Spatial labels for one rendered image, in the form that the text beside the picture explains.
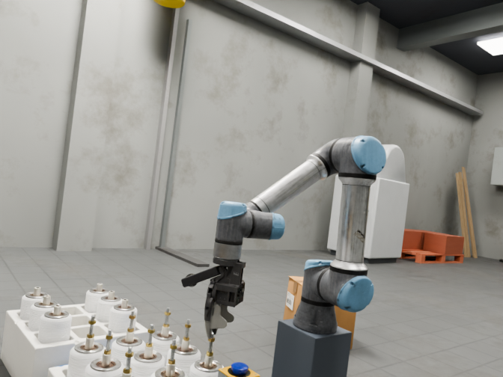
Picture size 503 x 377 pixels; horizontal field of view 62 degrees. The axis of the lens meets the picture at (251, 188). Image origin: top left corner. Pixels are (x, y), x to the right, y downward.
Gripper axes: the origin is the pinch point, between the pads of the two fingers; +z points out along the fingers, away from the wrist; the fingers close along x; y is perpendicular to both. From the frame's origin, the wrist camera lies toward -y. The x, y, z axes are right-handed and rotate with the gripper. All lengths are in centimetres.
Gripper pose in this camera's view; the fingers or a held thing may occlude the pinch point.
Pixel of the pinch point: (209, 330)
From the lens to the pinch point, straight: 119.9
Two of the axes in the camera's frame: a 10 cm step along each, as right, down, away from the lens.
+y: 9.5, 1.2, -2.9
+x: 2.9, 0.4, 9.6
